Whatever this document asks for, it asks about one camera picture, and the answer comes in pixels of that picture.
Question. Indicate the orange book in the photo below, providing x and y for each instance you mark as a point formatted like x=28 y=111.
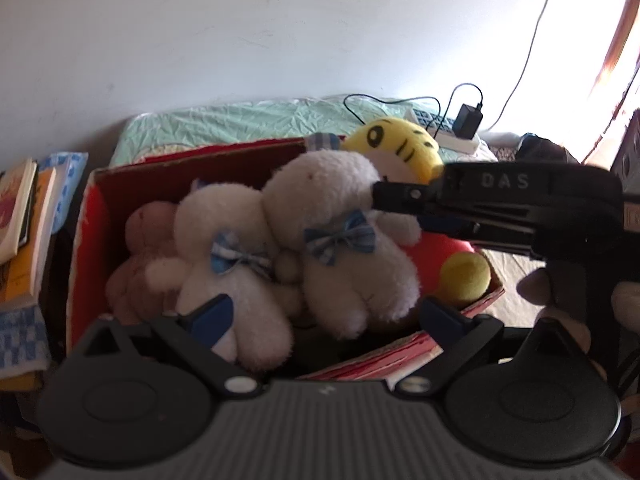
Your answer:
x=25 y=270

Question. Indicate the blue checkered towel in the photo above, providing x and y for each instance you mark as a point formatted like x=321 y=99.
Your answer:
x=20 y=335

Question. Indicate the yellow tiger plush toy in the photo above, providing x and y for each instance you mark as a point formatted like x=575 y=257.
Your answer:
x=400 y=145

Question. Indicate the pink brown plush bear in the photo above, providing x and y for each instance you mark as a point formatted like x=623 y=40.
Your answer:
x=142 y=270

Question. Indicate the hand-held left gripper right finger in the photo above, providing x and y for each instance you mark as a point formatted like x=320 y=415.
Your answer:
x=442 y=320

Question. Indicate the white power strip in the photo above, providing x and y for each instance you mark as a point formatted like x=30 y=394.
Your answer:
x=462 y=145

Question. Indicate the cream illustrated book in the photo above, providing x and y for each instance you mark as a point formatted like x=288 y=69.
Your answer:
x=12 y=210

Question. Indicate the white plush rabbit dark bow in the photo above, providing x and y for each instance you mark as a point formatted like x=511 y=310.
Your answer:
x=350 y=280

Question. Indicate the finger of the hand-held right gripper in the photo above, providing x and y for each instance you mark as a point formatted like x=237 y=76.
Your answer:
x=480 y=232
x=410 y=196

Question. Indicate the black charger adapter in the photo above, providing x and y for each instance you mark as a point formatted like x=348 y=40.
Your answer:
x=467 y=120

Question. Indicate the red cardboard box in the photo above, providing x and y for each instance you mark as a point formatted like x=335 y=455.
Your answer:
x=86 y=260

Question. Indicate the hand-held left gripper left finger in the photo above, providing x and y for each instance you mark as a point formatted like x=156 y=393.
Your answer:
x=215 y=319

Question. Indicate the white plush rabbit light bow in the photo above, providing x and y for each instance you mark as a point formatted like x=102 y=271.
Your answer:
x=240 y=300

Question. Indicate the person's right hand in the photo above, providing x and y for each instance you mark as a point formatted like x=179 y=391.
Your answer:
x=534 y=286

